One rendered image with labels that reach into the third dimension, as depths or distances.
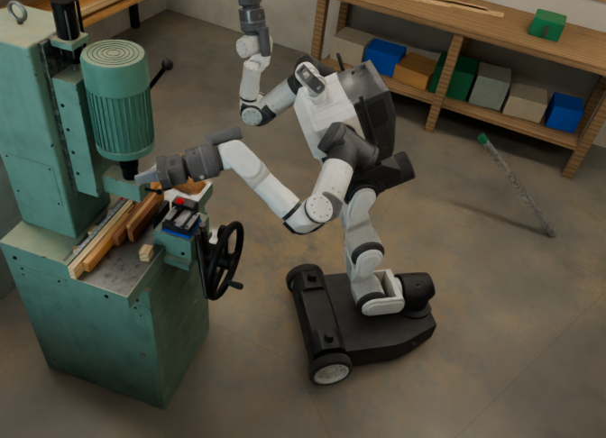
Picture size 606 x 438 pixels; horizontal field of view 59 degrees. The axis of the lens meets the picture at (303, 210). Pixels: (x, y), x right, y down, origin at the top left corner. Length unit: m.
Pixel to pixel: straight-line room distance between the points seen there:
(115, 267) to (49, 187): 0.35
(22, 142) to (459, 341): 2.16
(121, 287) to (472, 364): 1.78
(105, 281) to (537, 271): 2.50
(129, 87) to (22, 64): 0.29
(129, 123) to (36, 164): 0.39
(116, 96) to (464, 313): 2.14
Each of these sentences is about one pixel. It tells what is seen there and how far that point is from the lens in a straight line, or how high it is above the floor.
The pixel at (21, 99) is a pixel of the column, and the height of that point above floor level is 1.35.
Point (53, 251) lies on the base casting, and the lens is 2.02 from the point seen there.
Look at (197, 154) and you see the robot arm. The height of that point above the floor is 1.39.
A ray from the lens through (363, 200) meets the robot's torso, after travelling 1.97.
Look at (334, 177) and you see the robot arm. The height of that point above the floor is 1.31.
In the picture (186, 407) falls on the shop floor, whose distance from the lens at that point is 2.50.
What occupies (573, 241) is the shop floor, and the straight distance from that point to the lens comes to 3.79.
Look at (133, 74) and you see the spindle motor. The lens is 1.54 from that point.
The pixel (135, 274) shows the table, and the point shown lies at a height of 0.90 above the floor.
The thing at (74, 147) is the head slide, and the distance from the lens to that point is 1.79.
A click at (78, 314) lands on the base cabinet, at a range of 2.18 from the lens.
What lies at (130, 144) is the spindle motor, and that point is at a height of 1.26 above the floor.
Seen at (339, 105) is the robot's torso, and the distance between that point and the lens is 1.70.
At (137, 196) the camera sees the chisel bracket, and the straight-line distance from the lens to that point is 1.82.
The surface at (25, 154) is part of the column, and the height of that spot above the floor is 1.14.
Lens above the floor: 2.22
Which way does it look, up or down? 42 degrees down
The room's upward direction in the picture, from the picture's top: 8 degrees clockwise
